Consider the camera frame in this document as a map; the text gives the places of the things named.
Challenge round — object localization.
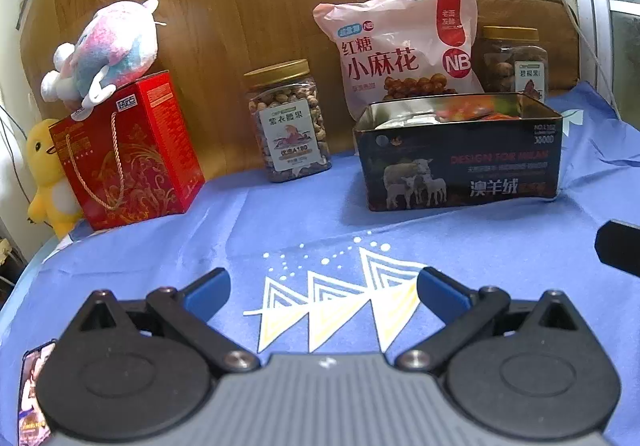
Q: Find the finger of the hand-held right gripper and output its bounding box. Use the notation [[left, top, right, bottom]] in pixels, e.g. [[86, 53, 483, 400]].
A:
[[595, 220, 640, 279]]

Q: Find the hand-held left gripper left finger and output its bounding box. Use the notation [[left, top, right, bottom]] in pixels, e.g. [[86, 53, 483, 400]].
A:
[[60, 268, 261, 372]]

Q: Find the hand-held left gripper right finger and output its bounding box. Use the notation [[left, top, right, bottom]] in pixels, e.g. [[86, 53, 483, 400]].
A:
[[397, 267, 596, 371]]

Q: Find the dark tin box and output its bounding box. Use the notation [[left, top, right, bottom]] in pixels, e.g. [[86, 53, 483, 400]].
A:
[[352, 93, 563, 213]]

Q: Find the red snack packet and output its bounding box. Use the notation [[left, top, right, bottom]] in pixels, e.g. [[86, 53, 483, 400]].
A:
[[437, 106, 521, 123]]

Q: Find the blue printed blanket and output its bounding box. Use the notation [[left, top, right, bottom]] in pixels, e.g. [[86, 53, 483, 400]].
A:
[[0, 80, 640, 446]]

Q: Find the red gift box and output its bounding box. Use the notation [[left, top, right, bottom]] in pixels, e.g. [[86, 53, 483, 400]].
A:
[[48, 70, 206, 231]]

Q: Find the cashew jar with gold lid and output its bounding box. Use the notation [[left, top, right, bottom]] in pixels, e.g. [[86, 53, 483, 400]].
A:
[[243, 60, 333, 183]]

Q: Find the yellow plush duck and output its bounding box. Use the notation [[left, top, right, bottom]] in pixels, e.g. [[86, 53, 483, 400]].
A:
[[26, 118, 83, 239]]

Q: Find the frosted glass sliding door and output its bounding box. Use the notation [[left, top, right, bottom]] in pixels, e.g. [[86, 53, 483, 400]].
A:
[[580, 0, 640, 127]]

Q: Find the smartphone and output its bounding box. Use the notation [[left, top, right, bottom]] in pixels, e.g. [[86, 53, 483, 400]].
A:
[[17, 338, 57, 444]]

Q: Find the pecan jar with gold lid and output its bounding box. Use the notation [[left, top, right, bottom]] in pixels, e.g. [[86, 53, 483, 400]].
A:
[[481, 26, 549, 102]]

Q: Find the brown headboard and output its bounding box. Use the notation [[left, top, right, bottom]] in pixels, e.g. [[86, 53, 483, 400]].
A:
[[472, 0, 581, 91]]

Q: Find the pink snack bag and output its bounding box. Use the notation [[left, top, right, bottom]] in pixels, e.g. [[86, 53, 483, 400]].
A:
[[313, 0, 486, 121]]

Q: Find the pink plush toy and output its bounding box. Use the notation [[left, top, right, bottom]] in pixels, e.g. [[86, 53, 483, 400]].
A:
[[41, 0, 166, 121]]

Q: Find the black wall cable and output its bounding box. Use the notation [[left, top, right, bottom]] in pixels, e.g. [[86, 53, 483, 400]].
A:
[[0, 103, 31, 207]]

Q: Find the white cable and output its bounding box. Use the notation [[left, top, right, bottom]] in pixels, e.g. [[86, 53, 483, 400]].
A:
[[517, 0, 626, 121]]

